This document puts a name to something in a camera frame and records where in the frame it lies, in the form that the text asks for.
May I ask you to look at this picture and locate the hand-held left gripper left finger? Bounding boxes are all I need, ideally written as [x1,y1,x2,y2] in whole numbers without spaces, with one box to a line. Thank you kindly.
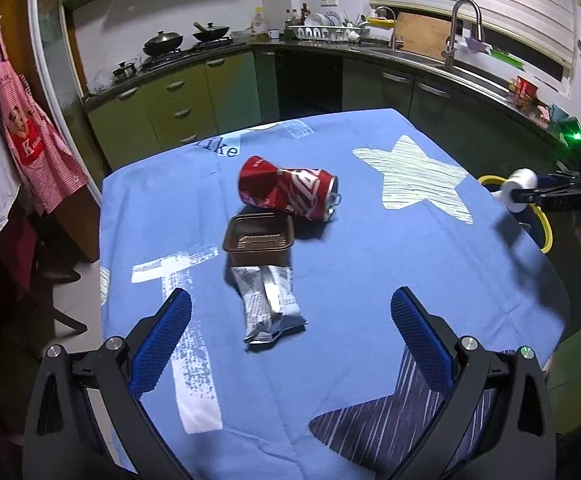
[23,287,194,480]

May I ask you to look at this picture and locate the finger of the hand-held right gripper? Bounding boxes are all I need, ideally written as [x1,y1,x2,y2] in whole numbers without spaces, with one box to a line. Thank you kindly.
[513,186,581,212]
[535,171,580,187]

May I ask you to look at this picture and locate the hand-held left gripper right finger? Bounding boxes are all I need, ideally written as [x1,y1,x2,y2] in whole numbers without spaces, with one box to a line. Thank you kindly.
[390,286,558,480]

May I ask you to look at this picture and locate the dark bin with yellow rim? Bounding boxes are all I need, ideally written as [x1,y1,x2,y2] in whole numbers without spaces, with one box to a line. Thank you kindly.
[477,174,555,253]

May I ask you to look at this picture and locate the white tape roll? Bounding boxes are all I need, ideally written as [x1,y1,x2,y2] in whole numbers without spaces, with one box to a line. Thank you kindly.
[500,167,538,213]

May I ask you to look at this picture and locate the silver snack wrapper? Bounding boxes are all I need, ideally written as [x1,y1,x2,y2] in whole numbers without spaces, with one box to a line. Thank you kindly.
[230,265,307,346]

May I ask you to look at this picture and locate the brown plastic container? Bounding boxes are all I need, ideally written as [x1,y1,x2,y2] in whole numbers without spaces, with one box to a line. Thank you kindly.
[222,212,296,267]

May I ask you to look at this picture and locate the crushed red soda can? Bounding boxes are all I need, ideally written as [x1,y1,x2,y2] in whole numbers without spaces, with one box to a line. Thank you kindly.
[238,156,343,222]

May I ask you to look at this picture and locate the red container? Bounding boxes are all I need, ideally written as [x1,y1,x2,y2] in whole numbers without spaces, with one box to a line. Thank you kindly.
[513,76,538,108]

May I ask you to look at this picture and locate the blue printed tablecloth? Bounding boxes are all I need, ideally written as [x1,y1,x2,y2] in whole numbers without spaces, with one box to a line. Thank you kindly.
[98,107,571,480]

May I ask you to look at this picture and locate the green cloth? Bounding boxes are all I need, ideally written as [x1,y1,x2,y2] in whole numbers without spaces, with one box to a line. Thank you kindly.
[490,47,526,71]

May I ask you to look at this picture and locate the dark wooden chair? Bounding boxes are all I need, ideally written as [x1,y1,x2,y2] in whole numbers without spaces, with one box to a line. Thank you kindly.
[0,200,90,358]

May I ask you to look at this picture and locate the white window blind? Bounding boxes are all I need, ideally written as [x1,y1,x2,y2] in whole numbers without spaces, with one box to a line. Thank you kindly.
[367,0,578,81]

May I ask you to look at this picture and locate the wooden cutting board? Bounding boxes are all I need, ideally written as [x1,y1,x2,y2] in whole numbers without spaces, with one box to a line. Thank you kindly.
[395,12,453,61]

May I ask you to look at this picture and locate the steel kitchen faucet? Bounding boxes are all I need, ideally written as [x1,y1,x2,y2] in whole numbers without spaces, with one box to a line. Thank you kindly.
[443,0,486,69]

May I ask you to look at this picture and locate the red checkered apron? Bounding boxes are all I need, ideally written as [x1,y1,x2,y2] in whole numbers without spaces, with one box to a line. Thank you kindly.
[0,15,91,213]

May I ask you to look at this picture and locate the green kitchen cabinets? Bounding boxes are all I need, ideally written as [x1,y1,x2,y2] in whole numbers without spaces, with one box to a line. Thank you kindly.
[83,47,566,171]

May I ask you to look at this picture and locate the white dish rack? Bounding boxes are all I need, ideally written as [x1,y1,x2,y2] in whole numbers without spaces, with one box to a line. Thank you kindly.
[288,10,363,44]

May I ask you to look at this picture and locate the gas stove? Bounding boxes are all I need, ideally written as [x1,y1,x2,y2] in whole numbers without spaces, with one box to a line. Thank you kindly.
[140,40,236,71]

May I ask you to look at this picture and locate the black wok with lid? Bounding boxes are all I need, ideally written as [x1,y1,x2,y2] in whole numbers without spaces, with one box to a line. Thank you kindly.
[143,30,185,57]

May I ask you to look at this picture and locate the black wok with handle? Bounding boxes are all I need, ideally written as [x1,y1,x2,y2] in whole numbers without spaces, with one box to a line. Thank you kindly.
[192,21,232,43]

